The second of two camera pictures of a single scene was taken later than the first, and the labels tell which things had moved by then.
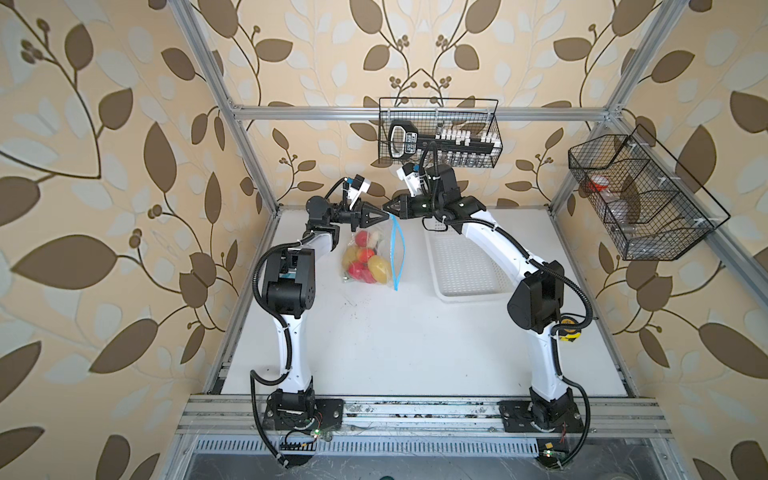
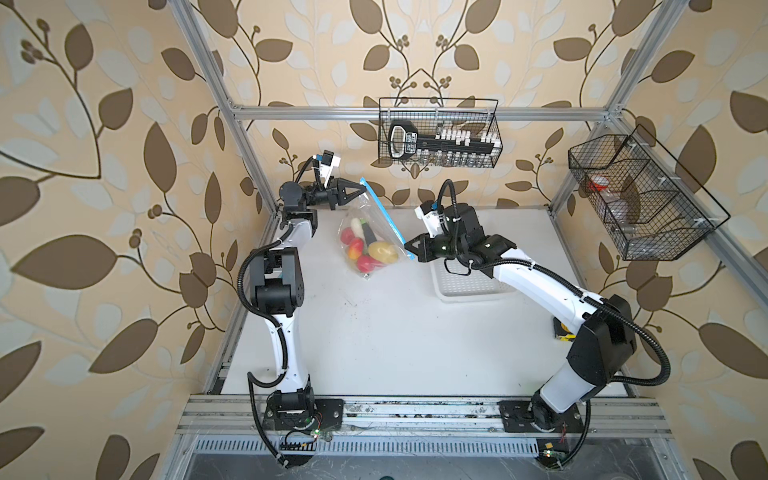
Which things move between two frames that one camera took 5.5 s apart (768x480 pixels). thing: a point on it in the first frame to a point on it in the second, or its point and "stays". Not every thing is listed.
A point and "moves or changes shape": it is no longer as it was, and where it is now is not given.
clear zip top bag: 375,254 moves or changes shape
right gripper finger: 393,206 to 419,251
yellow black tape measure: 568,334 stays
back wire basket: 466,132 stays
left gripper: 358,218 to 333,197
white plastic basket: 464,272 stays
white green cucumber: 375,238 moves or changes shape
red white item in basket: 598,183 stays
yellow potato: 379,269 to 383,252
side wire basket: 646,204 stays
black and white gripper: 412,179 to 430,217
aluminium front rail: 232,415 stays
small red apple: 362,238 to 347,235
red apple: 356,271 to 367,263
